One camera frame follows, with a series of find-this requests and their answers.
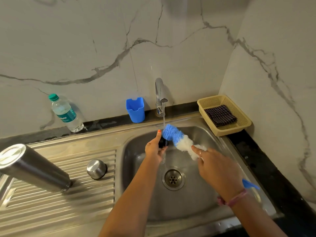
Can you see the person's right hand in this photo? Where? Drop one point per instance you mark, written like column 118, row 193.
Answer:
column 219, row 172

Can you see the person's left hand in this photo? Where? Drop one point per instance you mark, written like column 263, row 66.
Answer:
column 153, row 153

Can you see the black stopper lid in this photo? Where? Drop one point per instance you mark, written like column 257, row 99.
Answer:
column 163, row 143

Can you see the blue white bottle brush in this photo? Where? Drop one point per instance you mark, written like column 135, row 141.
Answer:
column 182, row 140

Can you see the steel cup cap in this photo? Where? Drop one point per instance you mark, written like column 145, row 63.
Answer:
column 96, row 169

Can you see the stainless steel flask body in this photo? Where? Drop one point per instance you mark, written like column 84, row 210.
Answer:
column 32, row 167

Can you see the person's left forearm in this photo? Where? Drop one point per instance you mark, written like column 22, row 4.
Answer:
column 133, row 202

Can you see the clear plastic water bottle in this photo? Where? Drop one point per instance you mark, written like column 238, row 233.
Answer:
column 65, row 113

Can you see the blue plastic brush holder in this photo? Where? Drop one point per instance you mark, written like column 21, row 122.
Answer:
column 135, row 111

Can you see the yellow plastic basket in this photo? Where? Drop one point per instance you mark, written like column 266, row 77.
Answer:
column 243, row 125

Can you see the dark checked cloth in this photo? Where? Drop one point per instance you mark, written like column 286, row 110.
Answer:
column 220, row 115

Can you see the chrome faucet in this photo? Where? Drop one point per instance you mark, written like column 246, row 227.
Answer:
column 159, row 88

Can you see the stainless steel sink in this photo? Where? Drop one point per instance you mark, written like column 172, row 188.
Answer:
column 86, row 194

